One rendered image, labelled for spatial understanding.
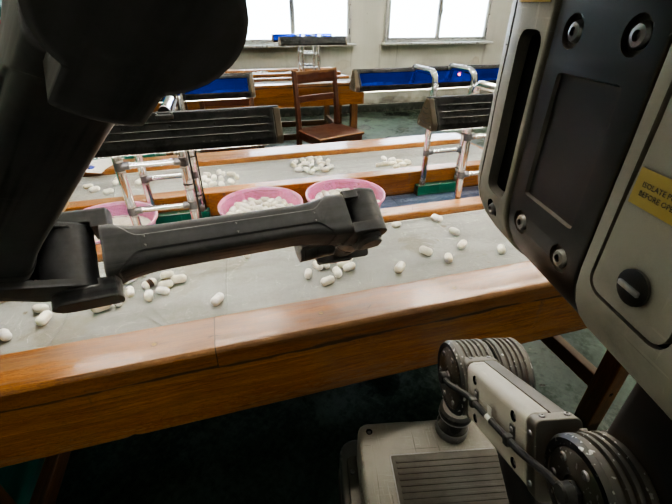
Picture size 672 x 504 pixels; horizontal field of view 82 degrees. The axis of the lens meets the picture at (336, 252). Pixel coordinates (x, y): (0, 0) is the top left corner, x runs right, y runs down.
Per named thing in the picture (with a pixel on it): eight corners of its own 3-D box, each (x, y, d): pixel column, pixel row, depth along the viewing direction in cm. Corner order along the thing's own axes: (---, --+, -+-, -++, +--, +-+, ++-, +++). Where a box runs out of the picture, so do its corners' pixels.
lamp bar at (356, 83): (505, 85, 151) (510, 64, 148) (355, 92, 137) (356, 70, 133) (493, 82, 158) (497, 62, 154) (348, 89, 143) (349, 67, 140)
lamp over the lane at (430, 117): (635, 115, 106) (647, 87, 102) (431, 132, 91) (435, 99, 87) (610, 110, 112) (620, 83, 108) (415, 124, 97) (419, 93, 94)
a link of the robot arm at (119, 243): (43, 306, 39) (33, 211, 42) (61, 317, 44) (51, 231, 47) (398, 237, 56) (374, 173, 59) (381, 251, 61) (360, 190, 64)
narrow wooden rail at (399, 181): (512, 185, 164) (518, 160, 159) (23, 245, 122) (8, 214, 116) (504, 181, 169) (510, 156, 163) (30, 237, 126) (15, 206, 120)
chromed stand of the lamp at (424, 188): (462, 190, 155) (484, 68, 131) (416, 196, 150) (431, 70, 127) (438, 174, 170) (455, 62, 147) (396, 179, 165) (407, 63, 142)
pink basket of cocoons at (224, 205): (320, 232, 125) (319, 205, 120) (244, 259, 111) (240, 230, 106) (278, 204, 143) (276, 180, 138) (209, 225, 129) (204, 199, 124)
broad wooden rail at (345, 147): (463, 174, 197) (470, 137, 188) (65, 218, 155) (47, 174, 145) (451, 166, 207) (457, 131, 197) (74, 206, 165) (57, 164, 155)
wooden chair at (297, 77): (321, 196, 318) (318, 76, 270) (295, 180, 348) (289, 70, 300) (363, 185, 339) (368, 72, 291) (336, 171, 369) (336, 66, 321)
